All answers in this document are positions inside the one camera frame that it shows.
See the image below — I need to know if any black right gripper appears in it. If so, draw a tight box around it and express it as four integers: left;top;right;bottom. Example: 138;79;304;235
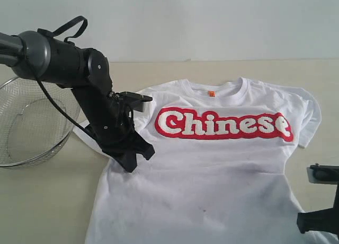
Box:
297;185;339;233

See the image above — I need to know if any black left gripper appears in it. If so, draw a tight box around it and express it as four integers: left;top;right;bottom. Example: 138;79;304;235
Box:
72;86;155;172

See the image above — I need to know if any white t-shirt red lettering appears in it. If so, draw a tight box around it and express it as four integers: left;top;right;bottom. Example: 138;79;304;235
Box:
85;78;337;243

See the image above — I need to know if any round metal mesh basket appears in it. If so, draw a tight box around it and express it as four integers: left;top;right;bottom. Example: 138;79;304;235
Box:
1;77;74;169

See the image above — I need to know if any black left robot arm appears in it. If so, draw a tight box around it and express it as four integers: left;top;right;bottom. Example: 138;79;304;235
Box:
1;31;155;172

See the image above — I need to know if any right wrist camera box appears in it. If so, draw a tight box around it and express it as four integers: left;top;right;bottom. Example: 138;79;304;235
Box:
307;164;338;185

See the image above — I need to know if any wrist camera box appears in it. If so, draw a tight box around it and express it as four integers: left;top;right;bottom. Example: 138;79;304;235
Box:
115;91;153;112
307;164;338;185

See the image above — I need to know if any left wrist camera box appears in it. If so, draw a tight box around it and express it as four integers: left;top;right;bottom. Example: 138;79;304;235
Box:
115;91;153;112

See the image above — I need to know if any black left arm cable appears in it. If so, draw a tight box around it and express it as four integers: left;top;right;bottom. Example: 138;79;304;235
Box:
0;15;104;146

